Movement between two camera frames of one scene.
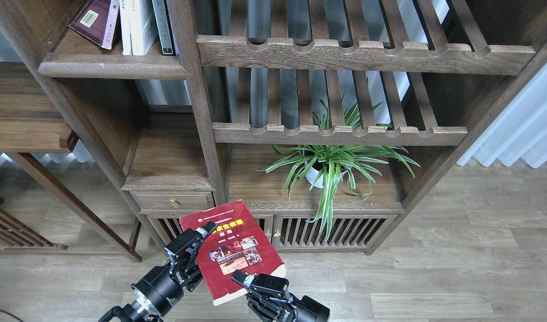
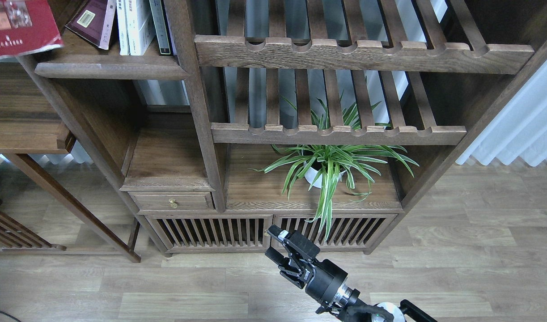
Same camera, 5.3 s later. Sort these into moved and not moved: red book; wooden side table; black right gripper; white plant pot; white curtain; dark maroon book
Moved: red book; black right gripper
Not moved: dark maroon book; white plant pot; white curtain; wooden side table
